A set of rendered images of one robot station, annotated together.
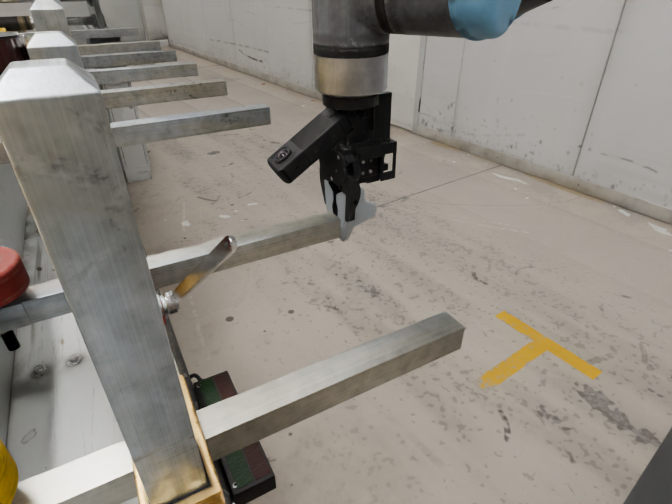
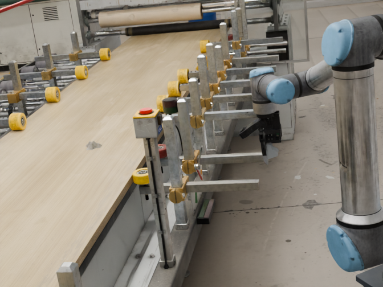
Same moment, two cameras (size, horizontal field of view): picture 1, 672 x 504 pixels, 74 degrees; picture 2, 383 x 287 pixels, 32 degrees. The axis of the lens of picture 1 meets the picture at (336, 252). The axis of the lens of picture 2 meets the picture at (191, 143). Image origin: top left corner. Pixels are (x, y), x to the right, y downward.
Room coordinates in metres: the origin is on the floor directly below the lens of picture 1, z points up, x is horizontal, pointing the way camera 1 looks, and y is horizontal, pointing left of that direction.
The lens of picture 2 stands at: (-1.42, -1.38, 1.78)
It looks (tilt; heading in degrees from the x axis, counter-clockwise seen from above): 19 degrees down; 41
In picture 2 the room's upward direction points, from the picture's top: 7 degrees counter-clockwise
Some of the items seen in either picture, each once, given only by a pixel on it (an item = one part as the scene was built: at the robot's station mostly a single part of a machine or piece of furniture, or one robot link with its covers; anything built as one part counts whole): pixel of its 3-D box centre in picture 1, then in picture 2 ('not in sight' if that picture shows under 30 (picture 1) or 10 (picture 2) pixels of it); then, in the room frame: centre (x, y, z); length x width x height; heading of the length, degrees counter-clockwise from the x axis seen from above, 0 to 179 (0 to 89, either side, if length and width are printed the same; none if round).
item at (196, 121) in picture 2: not in sight; (198, 118); (0.63, 0.36, 0.95); 0.14 x 0.06 x 0.05; 29
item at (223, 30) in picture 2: not in sight; (227, 65); (1.49, 0.83, 0.93); 0.04 x 0.04 x 0.48; 29
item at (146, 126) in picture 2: not in sight; (147, 124); (-0.05, -0.02, 1.18); 0.07 x 0.07 x 0.08; 29
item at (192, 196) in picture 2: not in sight; (197, 189); (0.38, 0.19, 0.75); 0.26 x 0.01 x 0.10; 29
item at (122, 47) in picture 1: (101, 49); (245, 60); (1.57, 0.76, 0.95); 0.37 x 0.03 x 0.03; 119
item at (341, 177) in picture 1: (355, 138); (269, 127); (0.58, -0.03, 0.97); 0.09 x 0.08 x 0.12; 119
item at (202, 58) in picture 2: not in sight; (207, 106); (0.83, 0.47, 0.93); 0.04 x 0.04 x 0.48; 29
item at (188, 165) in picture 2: not in sight; (190, 162); (0.41, 0.24, 0.85); 0.14 x 0.06 x 0.05; 29
